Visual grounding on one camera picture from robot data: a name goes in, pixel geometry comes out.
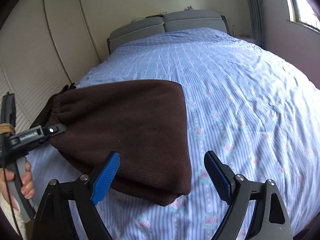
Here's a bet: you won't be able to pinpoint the dark brown knit pants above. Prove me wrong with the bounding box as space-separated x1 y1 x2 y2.
37 80 191 206

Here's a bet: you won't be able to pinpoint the person's left hand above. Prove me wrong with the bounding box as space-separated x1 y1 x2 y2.
1 157 35 213

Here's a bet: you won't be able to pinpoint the black folded clothes pile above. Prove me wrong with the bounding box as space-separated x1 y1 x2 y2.
60 83 76 94

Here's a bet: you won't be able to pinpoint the cream louvered wardrobe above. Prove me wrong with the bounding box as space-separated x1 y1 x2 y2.
1 0 100 132

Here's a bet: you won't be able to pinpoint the blue floral bed sheet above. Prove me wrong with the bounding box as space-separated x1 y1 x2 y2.
26 27 320 240

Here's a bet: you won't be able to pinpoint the grey padded headboard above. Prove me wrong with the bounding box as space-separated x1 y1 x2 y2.
107 10 231 54

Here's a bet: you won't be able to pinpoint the white bedside table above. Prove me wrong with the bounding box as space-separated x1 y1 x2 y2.
235 34 256 44

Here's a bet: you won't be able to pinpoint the grey-green curtain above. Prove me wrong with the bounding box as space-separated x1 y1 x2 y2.
247 0 264 48

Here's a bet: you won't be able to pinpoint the thin black cable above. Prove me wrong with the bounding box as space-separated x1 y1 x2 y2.
0 149 25 240

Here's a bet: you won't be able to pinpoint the window with frame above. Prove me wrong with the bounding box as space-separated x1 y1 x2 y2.
286 0 319 33

